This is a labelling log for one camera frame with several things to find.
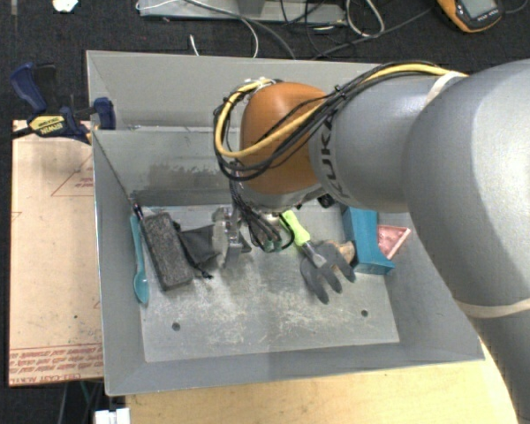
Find teal plastic spoon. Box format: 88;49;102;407
129;212;151;306

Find grey metal bin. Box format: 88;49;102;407
86;49;487;398

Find green-handled grey hand rake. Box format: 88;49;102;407
279;209;357;306

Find dark grey flat block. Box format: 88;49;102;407
140;211;195;292

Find tan wooden piece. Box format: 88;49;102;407
327;239;357;265

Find pink triangle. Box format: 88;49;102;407
375;224;413;261

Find black cloth pouch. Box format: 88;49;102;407
172;220;223;280

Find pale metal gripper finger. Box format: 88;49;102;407
211;207;233;239
223;221;253;270

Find blue box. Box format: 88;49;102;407
340;205;397;277

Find brown cardboard board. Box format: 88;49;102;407
8;119;105;388

